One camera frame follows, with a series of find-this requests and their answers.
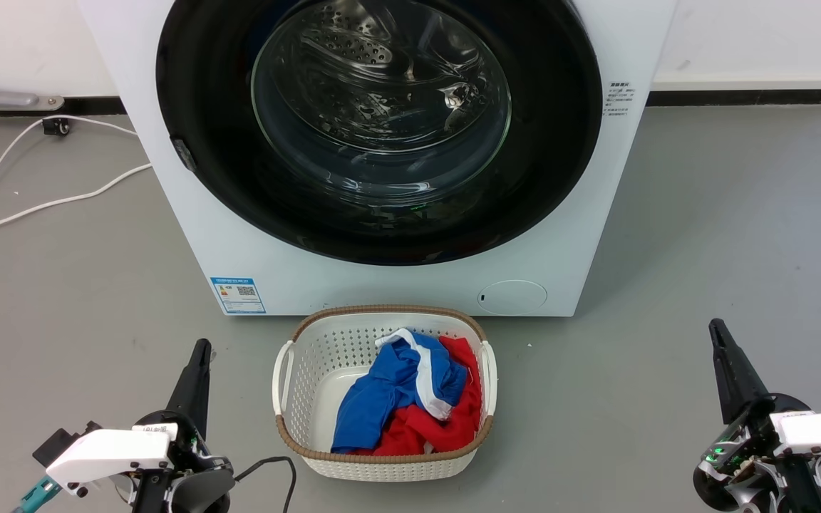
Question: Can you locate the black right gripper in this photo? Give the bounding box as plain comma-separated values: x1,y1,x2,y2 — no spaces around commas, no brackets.
701,318,814,472

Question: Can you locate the round black glass washer door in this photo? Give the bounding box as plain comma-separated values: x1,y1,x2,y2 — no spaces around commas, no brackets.
156,0,604,266

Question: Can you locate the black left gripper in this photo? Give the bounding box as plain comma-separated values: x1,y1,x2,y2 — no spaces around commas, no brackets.
133,338,234,513

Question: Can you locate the blue energy label sticker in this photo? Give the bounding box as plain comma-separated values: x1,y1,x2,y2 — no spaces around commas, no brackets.
210,277,267,315

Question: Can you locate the white floor cable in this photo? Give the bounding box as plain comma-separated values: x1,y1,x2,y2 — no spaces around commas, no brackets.
0,162,153,239
0,114,139,247

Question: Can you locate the red garment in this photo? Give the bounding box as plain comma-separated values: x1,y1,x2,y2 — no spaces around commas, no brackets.
353,336,484,457

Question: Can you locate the blue garment with white trim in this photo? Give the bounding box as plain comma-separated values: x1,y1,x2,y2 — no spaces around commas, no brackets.
331,328,468,455

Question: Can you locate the round white filter cover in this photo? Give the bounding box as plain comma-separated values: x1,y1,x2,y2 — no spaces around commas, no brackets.
477,279,548,315

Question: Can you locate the perforated steel washer drum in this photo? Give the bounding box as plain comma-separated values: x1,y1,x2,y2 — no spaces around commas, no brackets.
254,0,512,157

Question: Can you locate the small black text sticker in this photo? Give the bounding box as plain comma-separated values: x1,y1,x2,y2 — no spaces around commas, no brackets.
603,80,637,118

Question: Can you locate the white plastic laundry basket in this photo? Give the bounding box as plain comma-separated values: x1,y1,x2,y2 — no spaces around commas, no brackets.
272,305,498,482

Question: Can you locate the white front-load washing machine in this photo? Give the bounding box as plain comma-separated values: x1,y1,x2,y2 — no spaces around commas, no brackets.
77,0,678,318

